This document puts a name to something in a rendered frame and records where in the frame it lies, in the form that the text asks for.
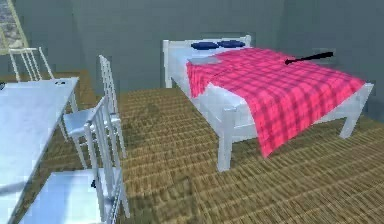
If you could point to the small black object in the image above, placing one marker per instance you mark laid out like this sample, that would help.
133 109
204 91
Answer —
60 82

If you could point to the dark blue pillow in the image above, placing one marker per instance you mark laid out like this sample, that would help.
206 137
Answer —
231 43
204 45

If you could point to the window with pale frame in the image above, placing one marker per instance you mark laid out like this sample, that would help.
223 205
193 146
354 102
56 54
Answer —
10 25

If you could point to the white table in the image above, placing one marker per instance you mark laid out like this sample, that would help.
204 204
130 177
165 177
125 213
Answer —
26 126

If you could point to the white bed frame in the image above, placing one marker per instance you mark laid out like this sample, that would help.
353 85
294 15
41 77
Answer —
228 124

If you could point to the pink plaid blanket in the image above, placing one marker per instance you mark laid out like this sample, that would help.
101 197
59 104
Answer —
283 90

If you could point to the white slatted chair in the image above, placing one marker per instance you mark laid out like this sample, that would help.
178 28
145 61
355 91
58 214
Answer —
76 196
85 121
30 63

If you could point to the grey laptop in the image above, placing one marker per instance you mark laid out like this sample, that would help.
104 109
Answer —
204 60

